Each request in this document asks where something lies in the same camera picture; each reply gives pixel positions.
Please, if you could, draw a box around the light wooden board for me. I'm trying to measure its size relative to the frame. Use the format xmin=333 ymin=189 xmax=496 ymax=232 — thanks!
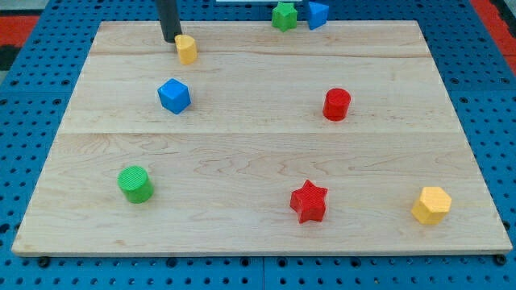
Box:
xmin=12 ymin=21 xmax=512 ymax=257

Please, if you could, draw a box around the red star block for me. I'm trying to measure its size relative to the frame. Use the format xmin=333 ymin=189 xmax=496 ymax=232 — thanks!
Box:
xmin=289 ymin=180 xmax=328 ymax=224

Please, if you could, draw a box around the black cylindrical robot arm tip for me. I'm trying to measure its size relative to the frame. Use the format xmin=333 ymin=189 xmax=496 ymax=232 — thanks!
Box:
xmin=156 ymin=0 xmax=182 ymax=44

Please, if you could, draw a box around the green cylinder block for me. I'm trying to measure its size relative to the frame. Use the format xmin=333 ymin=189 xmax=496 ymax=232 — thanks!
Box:
xmin=117 ymin=165 xmax=154 ymax=204

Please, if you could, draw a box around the yellow half-round block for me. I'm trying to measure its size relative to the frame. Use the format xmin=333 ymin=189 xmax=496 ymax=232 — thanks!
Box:
xmin=174 ymin=35 xmax=198 ymax=64

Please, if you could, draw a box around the yellow hexagon block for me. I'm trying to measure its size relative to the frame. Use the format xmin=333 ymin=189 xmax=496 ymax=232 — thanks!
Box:
xmin=411 ymin=187 xmax=452 ymax=225

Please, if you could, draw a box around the blue cube block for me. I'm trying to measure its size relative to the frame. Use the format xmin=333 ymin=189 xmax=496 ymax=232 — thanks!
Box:
xmin=157 ymin=78 xmax=191 ymax=114

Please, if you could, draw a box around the blue triangular block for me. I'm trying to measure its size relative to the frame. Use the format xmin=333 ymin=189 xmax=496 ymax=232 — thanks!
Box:
xmin=308 ymin=2 xmax=329 ymax=30

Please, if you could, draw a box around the red cylinder block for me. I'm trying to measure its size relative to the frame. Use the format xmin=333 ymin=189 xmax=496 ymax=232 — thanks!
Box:
xmin=322 ymin=88 xmax=352 ymax=122

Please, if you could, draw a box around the green star block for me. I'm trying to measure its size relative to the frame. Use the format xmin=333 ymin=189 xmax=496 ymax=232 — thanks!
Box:
xmin=272 ymin=2 xmax=298 ymax=32

